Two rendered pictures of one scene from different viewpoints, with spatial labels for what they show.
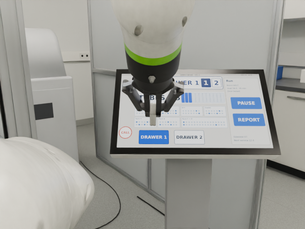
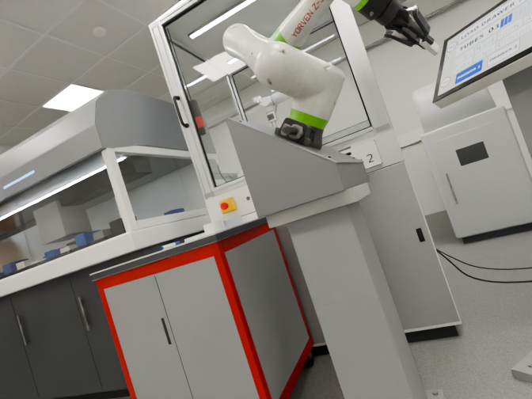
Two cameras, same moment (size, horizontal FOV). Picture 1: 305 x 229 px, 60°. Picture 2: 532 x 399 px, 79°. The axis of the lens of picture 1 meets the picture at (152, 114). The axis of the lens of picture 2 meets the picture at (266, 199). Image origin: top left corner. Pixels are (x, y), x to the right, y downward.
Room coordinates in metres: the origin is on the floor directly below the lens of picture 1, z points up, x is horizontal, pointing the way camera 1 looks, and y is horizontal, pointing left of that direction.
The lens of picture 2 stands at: (-0.40, -0.63, 0.76)
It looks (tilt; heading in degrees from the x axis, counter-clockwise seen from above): 3 degrees up; 64
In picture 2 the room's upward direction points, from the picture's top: 18 degrees counter-clockwise
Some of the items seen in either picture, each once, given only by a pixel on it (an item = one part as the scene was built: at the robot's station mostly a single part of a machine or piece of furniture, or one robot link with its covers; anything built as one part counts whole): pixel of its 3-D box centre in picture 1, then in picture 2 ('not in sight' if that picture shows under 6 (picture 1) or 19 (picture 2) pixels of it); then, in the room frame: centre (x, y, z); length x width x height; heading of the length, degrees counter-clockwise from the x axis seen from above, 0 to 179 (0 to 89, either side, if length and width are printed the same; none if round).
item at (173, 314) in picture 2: not in sight; (216, 321); (-0.10, 0.86, 0.38); 0.62 x 0.58 x 0.76; 133
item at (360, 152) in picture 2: not in sight; (346, 163); (0.62, 0.53, 0.87); 0.29 x 0.02 x 0.11; 133
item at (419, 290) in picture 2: not in sight; (340, 252); (0.79, 1.05, 0.40); 1.03 x 0.95 x 0.80; 133
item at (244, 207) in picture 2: not in sight; (313, 180); (0.79, 1.06, 0.87); 1.02 x 0.95 x 0.14; 133
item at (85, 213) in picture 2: not in sight; (92, 223); (-0.50, 2.25, 1.13); 1.78 x 1.14 x 0.45; 133
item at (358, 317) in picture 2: not in sight; (357, 309); (0.22, 0.25, 0.38); 0.30 x 0.30 x 0.76; 39
